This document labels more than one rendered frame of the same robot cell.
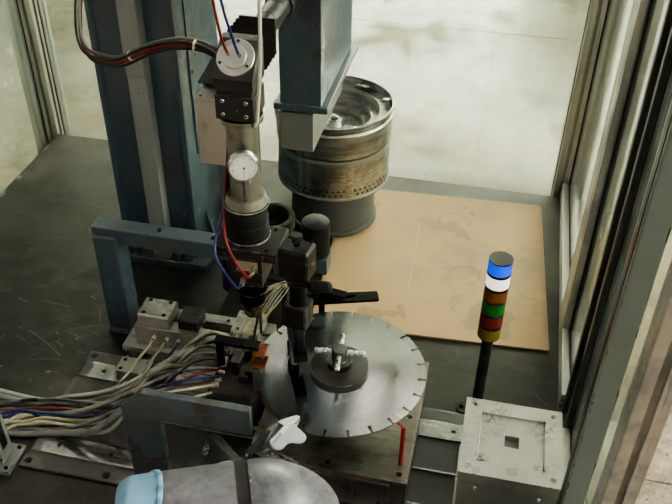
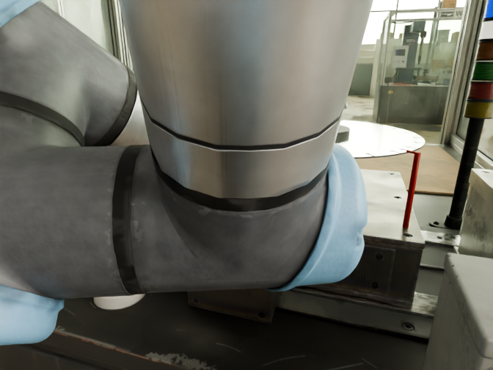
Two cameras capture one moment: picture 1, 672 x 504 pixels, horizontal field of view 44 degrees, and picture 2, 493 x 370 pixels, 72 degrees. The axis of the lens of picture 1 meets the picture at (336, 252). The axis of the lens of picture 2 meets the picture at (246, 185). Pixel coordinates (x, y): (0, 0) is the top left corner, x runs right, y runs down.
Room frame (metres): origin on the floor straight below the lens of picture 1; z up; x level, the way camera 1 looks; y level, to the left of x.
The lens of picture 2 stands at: (0.55, 0.04, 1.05)
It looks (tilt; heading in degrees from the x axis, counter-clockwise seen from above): 19 degrees down; 6
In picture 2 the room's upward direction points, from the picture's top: straight up
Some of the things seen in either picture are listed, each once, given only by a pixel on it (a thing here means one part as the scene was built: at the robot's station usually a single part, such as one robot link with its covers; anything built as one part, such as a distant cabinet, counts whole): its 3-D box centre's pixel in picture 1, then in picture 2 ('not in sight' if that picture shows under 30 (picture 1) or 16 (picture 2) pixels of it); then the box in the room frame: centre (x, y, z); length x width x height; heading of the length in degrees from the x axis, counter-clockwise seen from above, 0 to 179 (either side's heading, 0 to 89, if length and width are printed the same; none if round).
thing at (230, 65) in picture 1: (266, 86); not in sight; (1.30, 0.12, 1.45); 0.35 x 0.07 x 0.28; 168
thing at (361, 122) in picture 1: (333, 161); not in sight; (1.92, 0.01, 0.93); 0.31 x 0.31 x 0.36
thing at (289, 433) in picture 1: (291, 433); not in sight; (0.96, 0.07, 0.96); 0.09 x 0.06 x 0.03; 148
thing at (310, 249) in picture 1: (297, 281); not in sight; (1.12, 0.07, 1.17); 0.06 x 0.05 x 0.20; 69
